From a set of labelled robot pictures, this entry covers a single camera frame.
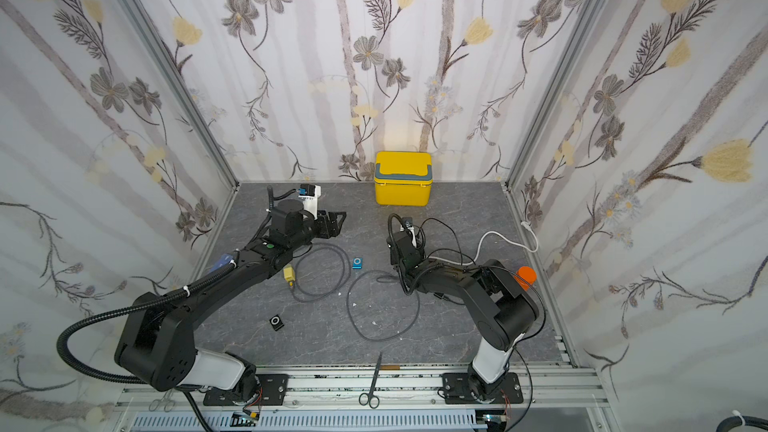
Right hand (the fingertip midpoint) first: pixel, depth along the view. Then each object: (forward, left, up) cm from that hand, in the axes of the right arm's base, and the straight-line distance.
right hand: (406, 238), depth 94 cm
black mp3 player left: (-26, +37, -7) cm, 46 cm away
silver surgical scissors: (-46, +58, -7) cm, 75 cm away
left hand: (+1, +20, +13) cm, 24 cm away
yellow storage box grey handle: (+23, +1, +3) cm, 23 cm away
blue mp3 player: (-5, +16, -8) cm, 19 cm away
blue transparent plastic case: (-6, +59, -8) cm, 60 cm away
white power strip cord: (+15, -46, -11) cm, 50 cm away
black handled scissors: (-43, +9, -6) cm, 45 cm away
